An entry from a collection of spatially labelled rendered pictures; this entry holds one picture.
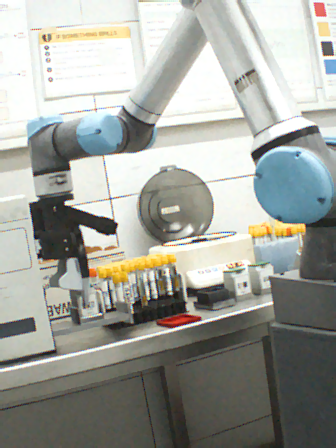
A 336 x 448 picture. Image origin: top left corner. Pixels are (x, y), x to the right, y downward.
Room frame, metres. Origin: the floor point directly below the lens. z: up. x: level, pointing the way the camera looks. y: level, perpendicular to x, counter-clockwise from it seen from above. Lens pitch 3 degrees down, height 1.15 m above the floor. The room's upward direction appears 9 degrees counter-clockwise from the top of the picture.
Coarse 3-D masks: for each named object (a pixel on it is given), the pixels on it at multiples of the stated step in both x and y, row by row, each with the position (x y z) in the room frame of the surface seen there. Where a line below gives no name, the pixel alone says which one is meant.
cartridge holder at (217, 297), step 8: (216, 288) 1.56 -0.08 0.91; (224, 288) 1.53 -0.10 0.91; (200, 296) 1.54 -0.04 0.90; (208, 296) 1.51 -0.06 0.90; (216, 296) 1.51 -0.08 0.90; (224, 296) 1.52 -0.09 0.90; (200, 304) 1.54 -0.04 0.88; (208, 304) 1.51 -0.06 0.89; (216, 304) 1.49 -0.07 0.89; (224, 304) 1.50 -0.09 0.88; (232, 304) 1.51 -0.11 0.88
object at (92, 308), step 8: (72, 296) 1.38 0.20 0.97; (80, 296) 1.36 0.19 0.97; (96, 296) 1.37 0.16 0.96; (72, 304) 1.39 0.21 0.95; (80, 304) 1.36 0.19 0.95; (88, 304) 1.36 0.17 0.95; (96, 304) 1.37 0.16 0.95; (80, 312) 1.36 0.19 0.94; (88, 312) 1.36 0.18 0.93; (96, 312) 1.37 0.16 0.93
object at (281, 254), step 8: (280, 240) 1.70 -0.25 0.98; (288, 240) 1.68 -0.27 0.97; (296, 240) 1.68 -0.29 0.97; (256, 248) 1.68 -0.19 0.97; (264, 248) 1.66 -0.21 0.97; (272, 248) 1.66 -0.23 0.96; (280, 248) 1.67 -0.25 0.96; (288, 248) 1.68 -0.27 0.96; (296, 248) 1.68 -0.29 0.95; (256, 256) 1.68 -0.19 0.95; (264, 256) 1.66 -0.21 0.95; (272, 256) 1.66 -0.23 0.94; (280, 256) 1.67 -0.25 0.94; (288, 256) 1.68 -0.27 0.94; (272, 264) 1.66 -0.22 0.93; (280, 264) 1.67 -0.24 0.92; (288, 264) 1.68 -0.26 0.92; (280, 272) 1.67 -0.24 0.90
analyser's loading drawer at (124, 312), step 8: (120, 304) 1.42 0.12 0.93; (128, 304) 1.39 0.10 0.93; (72, 312) 1.39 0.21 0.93; (112, 312) 1.43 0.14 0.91; (120, 312) 1.42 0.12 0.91; (128, 312) 1.39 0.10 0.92; (72, 320) 1.40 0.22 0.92; (80, 320) 1.35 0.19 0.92; (88, 320) 1.36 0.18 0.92; (96, 320) 1.36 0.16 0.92; (104, 320) 1.37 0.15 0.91; (112, 320) 1.37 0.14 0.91; (120, 320) 1.38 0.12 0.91; (128, 320) 1.40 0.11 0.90; (56, 328) 1.34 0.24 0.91; (64, 328) 1.33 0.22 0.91; (72, 328) 1.34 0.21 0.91; (80, 328) 1.35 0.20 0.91; (88, 328) 1.36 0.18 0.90
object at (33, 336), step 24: (0, 216) 1.28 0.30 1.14; (24, 216) 1.30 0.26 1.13; (0, 240) 1.28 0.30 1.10; (24, 240) 1.30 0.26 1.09; (0, 264) 1.28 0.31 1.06; (24, 264) 1.30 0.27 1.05; (0, 288) 1.27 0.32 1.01; (24, 288) 1.29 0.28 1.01; (0, 312) 1.27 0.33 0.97; (24, 312) 1.29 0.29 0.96; (48, 312) 1.31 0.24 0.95; (0, 336) 1.27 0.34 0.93; (24, 336) 1.28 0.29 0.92; (48, 336) 1.30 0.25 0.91; (0, 360) 1.26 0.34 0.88
